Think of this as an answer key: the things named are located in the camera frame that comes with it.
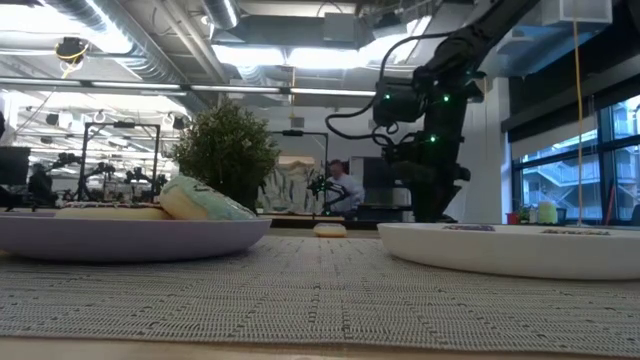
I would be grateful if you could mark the long ceiling light strip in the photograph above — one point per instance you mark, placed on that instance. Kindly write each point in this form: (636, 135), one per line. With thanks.
(235, 89)

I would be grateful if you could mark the grey woven placemat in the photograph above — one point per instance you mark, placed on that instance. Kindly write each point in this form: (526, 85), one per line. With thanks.
(320, 300)

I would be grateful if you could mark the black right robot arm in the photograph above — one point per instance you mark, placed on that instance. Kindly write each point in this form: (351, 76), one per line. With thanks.
(465, 50)

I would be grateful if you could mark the red cup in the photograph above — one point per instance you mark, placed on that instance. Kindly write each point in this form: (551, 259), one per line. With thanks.
(512, 218)

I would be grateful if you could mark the large chocolate frosted donut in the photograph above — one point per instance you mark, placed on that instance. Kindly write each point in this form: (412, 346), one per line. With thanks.
(112, 213)

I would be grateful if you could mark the pale patterned wall panel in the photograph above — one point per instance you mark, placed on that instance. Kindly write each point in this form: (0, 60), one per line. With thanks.
(292, 185)

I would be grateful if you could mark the artificial green potted plant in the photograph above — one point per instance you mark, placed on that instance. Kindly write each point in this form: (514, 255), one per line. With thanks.
(225, 150)

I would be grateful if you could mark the large green frosted donut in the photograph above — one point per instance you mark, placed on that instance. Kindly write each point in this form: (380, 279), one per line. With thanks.
(210, 202)

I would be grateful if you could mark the person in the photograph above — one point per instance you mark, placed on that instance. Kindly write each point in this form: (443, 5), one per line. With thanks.
(346, 192)

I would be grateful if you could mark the dark background monitor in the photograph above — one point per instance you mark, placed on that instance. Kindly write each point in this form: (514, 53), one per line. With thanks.
(14, 166)

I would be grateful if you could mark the black cup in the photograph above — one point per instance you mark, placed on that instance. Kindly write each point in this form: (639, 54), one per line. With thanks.
(561, 216)

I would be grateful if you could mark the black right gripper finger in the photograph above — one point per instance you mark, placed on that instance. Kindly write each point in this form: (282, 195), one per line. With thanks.
(444, 207)
(424, 207)

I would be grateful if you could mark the lavender purple plate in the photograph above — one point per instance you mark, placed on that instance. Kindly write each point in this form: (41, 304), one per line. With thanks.
(125, 241)

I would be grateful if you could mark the black background camera stand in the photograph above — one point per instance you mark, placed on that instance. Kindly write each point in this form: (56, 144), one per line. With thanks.
(326, 150)

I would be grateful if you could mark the black background robot arms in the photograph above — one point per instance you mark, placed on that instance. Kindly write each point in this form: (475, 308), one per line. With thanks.
(102, 172)

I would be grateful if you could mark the small yellow-orange donut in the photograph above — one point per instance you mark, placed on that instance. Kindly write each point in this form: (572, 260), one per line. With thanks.
(330, 230)

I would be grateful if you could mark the black background frame stand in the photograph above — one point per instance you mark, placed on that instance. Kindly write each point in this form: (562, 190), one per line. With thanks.
(156, 160)

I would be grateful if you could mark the light green cup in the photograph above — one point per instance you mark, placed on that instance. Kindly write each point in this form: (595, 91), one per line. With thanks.
(547, 213)

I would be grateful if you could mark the small potted plant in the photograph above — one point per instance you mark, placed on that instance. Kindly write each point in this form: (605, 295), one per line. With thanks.
(523, 215)

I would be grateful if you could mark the white plate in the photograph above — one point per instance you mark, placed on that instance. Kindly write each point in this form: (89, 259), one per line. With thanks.
(500, 256)

